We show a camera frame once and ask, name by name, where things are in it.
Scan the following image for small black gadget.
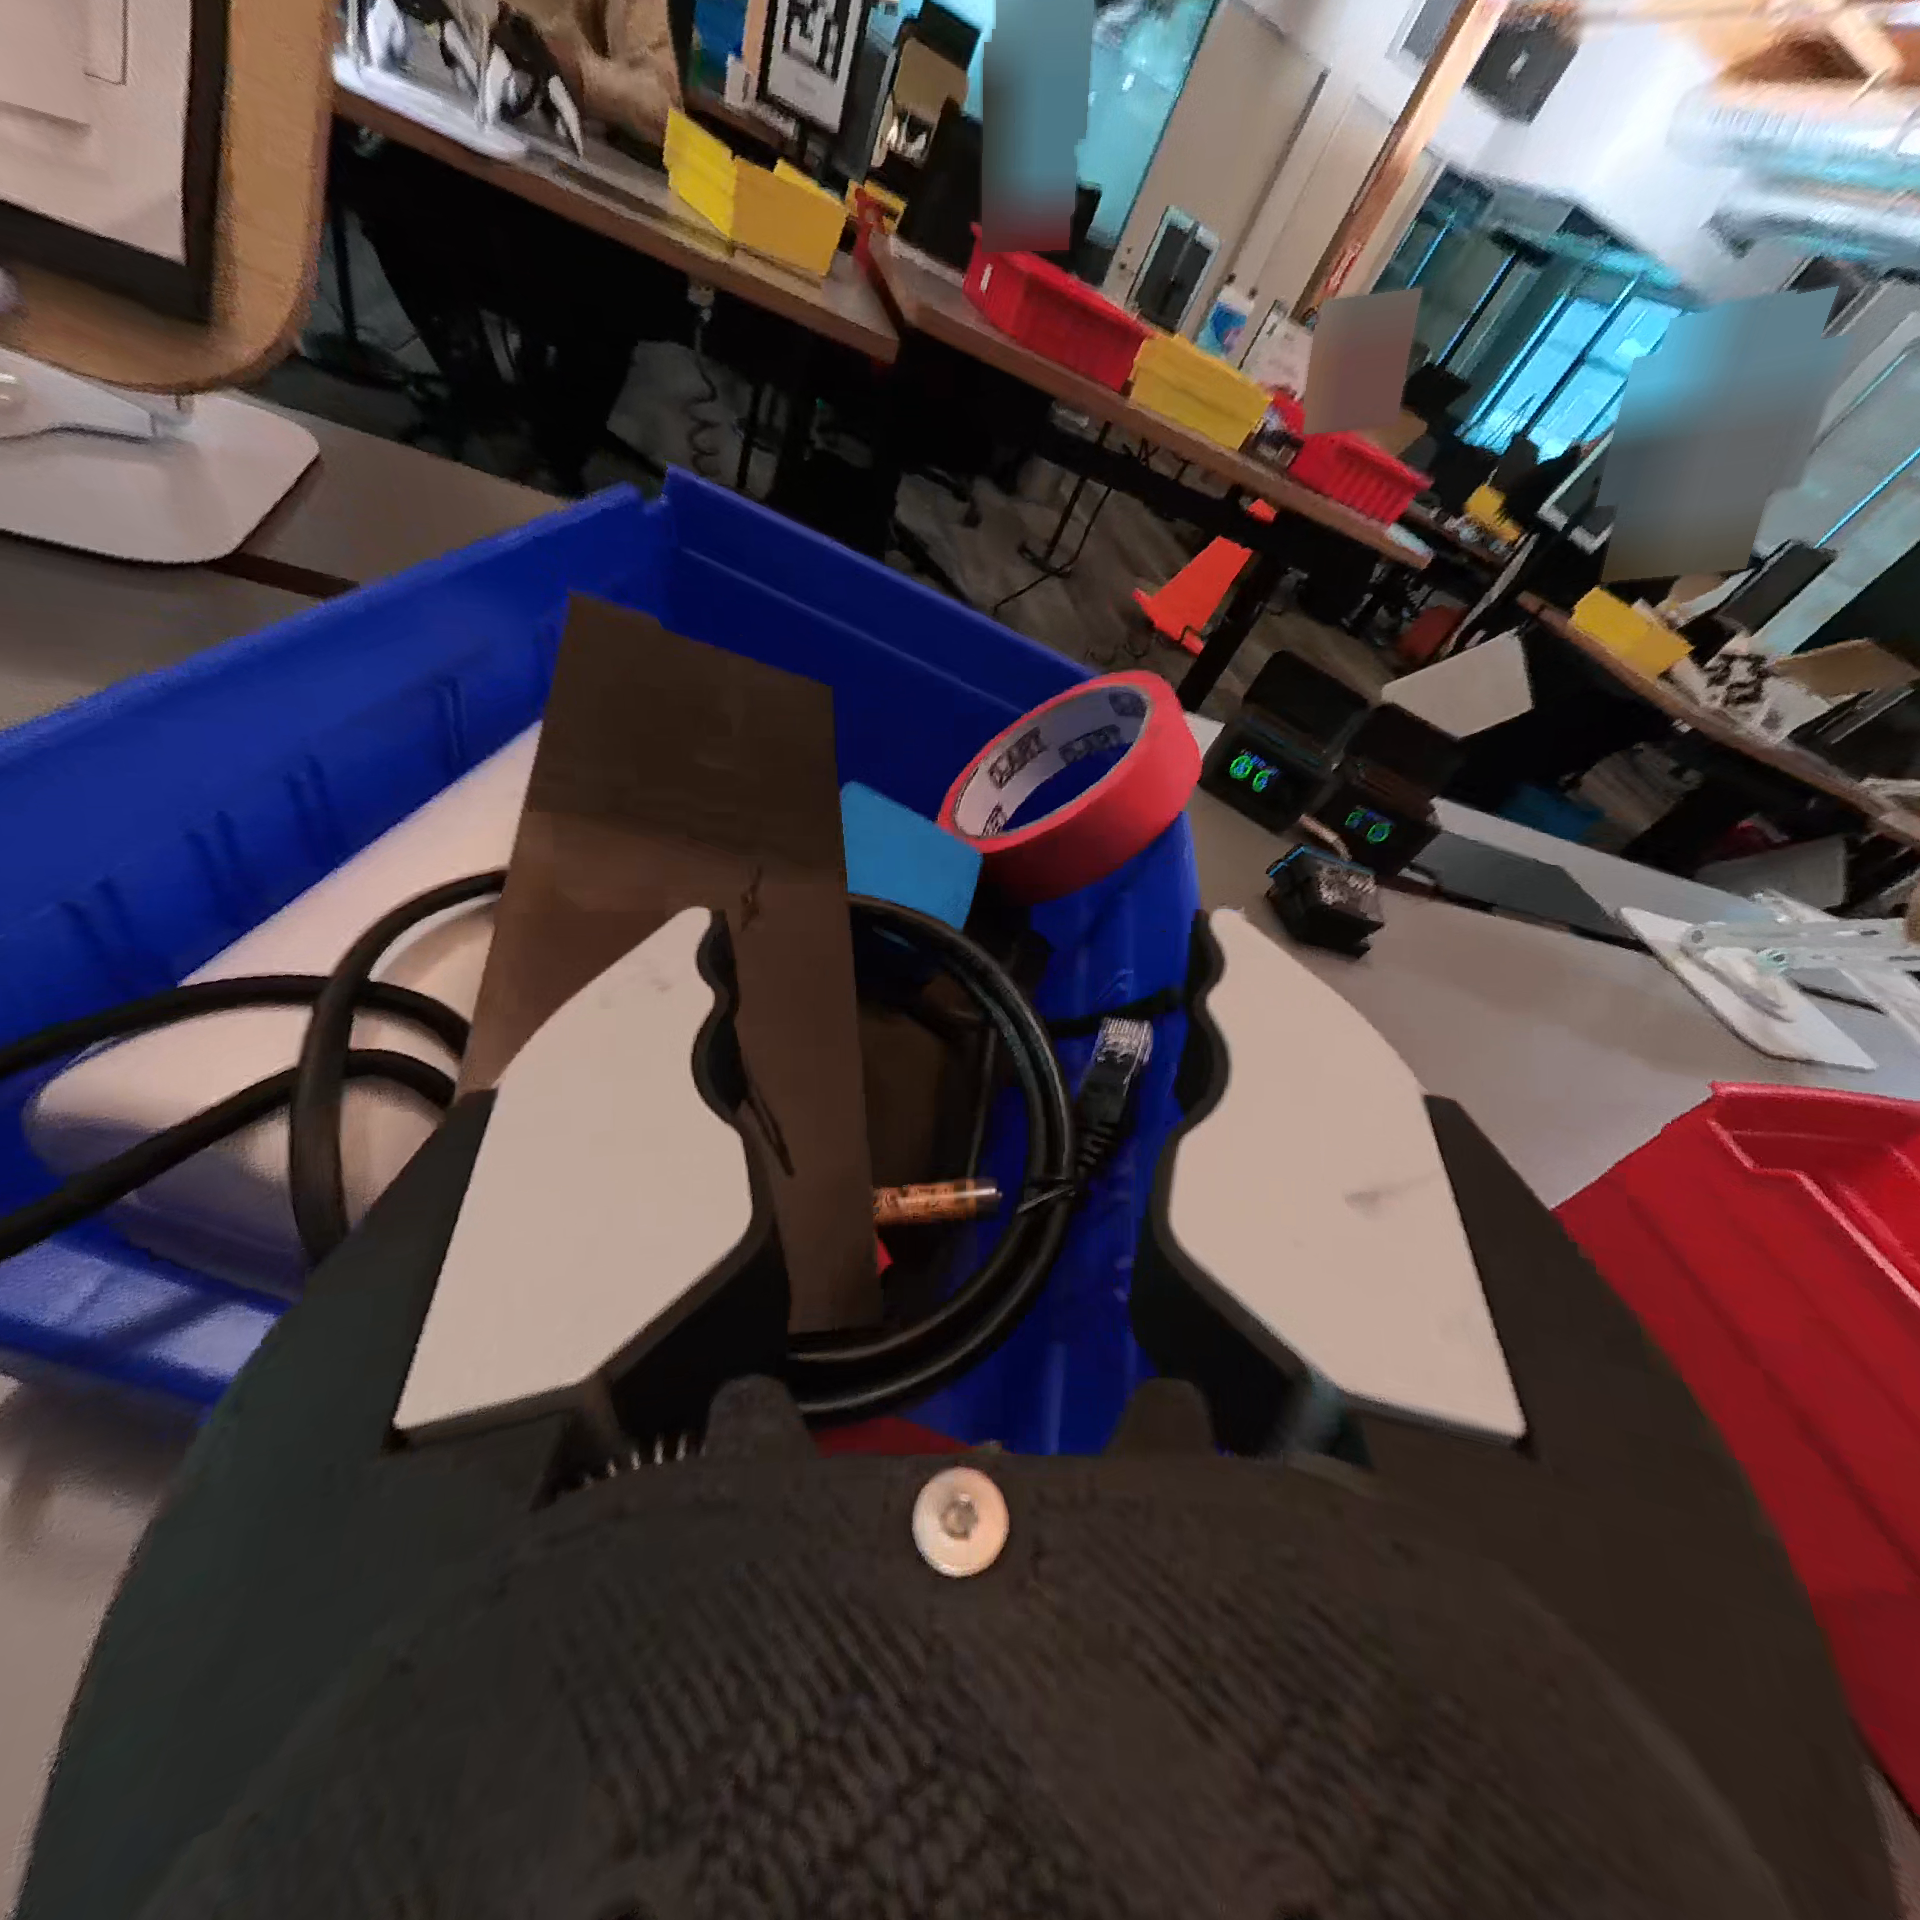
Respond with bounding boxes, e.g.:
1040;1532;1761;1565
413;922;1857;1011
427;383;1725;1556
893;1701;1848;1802
1258;847;1388;958

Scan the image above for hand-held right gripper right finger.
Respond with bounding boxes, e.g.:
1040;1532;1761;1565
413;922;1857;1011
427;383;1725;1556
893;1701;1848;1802
1126;910;1536;1446

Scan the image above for red plastic bin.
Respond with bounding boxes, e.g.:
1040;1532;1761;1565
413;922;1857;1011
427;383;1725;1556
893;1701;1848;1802
1551;1082;1920;1806

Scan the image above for black cable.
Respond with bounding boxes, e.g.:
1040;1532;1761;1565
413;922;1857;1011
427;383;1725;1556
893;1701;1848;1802
0;873;1086;1430

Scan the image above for clear network plug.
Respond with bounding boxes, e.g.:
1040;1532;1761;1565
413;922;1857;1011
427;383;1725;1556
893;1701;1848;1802
1076;1017;1160;1178

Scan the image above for printed instruction sheet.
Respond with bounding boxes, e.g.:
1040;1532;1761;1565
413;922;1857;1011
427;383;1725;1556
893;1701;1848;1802
0;0;200;271

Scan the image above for blue plastic bin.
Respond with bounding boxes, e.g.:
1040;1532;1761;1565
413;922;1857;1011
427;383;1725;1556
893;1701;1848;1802
0;468;1208;1461

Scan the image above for black device green display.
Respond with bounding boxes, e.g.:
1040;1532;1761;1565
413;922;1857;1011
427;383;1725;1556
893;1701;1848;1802
1333;771;1447;874
1197;704;1327;832

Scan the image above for wooden document stand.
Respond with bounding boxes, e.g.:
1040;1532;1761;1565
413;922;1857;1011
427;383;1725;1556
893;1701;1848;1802
0;0;339;571

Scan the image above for grey desk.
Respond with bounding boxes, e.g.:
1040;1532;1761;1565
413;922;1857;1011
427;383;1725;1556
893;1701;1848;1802
0;391;1920;1920

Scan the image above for white rounded object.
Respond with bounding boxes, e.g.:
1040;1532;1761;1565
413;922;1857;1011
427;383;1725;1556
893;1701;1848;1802
25;719;547;1295

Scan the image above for small blue item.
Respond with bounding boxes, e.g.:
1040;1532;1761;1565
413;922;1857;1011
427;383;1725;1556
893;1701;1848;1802
840;782;988;935

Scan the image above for dark brown flat strip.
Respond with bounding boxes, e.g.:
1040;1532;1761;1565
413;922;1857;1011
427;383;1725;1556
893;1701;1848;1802
452;593;902;1344

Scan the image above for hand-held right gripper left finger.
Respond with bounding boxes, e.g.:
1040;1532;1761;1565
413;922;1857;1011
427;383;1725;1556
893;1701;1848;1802
391;903;818;1441

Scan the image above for white flat stand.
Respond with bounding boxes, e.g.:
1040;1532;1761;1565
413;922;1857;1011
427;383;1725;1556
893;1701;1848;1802
1618;895;1920;1070

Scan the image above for red tape roll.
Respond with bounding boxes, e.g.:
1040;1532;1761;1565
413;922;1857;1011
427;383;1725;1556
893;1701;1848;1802
937;676;1197;906

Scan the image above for yellow storage bin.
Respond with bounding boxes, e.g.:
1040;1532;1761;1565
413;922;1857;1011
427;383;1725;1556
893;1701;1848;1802
1568;583;1702;679
1126;330;1279;455
662;108;860;283

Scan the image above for red storage bin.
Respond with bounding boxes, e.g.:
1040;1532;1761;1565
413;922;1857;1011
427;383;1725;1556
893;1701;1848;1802
1288;429;1438;529
957;233;1160;389

